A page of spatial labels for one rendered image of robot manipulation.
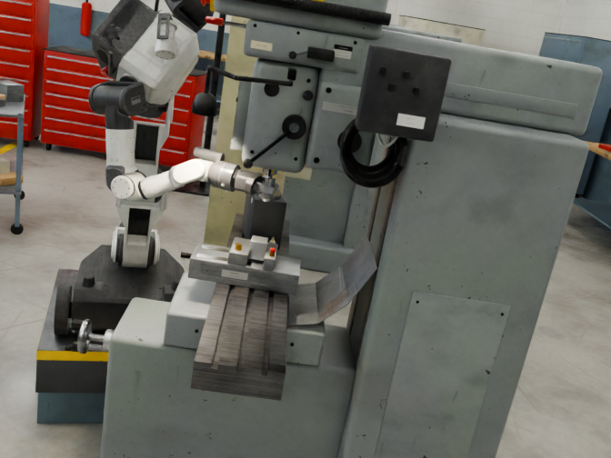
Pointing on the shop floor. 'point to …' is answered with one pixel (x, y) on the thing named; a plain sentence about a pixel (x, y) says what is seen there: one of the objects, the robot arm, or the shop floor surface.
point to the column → (455, 286)
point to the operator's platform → (68, 371)
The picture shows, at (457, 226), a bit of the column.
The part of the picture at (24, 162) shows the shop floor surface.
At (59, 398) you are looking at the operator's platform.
